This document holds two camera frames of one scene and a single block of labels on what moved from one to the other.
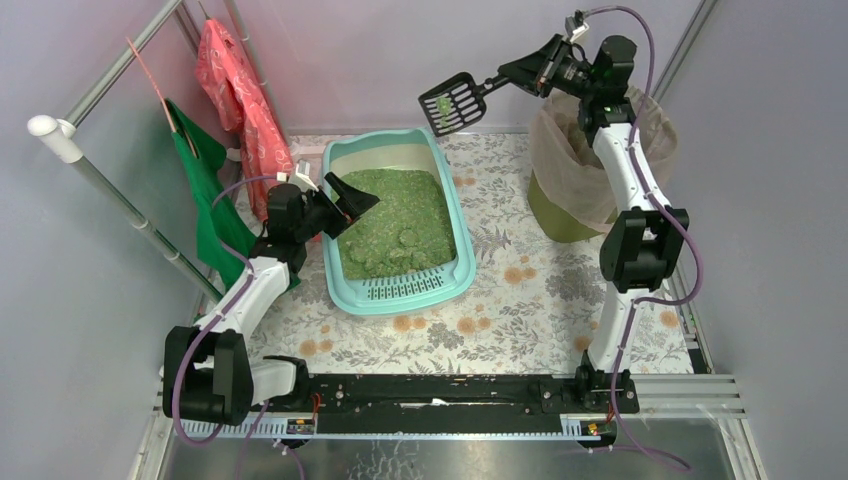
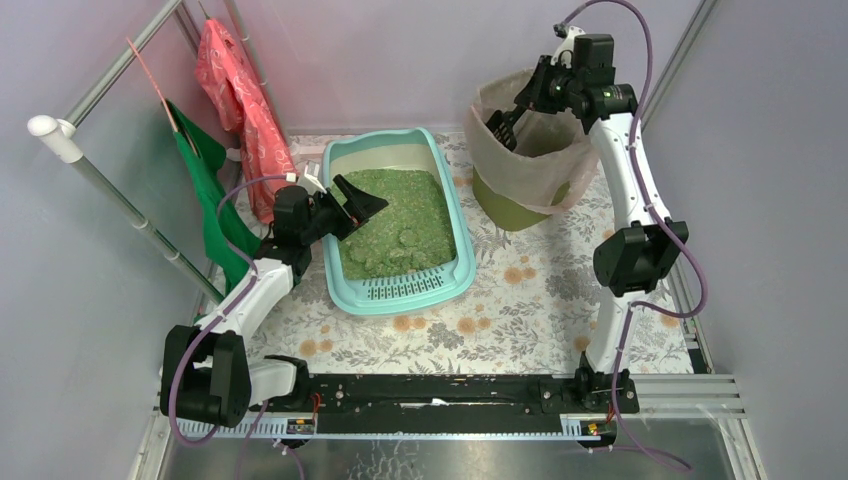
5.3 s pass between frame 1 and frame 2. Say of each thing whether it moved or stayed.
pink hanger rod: stayed
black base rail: stayed
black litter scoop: moved
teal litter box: stayed
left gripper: stayed
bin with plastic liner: moved
